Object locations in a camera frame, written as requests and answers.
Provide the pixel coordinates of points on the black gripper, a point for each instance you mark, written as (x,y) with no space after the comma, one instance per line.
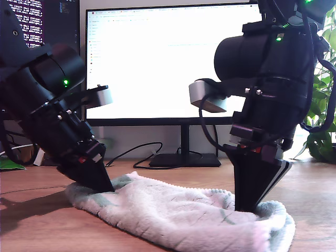
(65,131)
(270,120)

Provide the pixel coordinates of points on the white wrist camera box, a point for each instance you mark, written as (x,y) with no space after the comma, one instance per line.
(103,98)
(207,97)

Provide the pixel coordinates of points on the monitor with dark terminal screen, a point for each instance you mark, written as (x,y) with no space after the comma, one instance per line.
(68,26)

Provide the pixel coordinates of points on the green leafy houseplant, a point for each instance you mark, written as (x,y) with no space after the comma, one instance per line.
(320,147)

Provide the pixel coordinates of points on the white fluffy tea towel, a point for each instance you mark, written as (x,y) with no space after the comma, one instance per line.
(170,215)

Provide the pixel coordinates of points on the green packet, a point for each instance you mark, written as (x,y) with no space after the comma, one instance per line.
(9,165)

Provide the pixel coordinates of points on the black monitor with bright screen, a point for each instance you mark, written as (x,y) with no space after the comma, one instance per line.
(157,65)

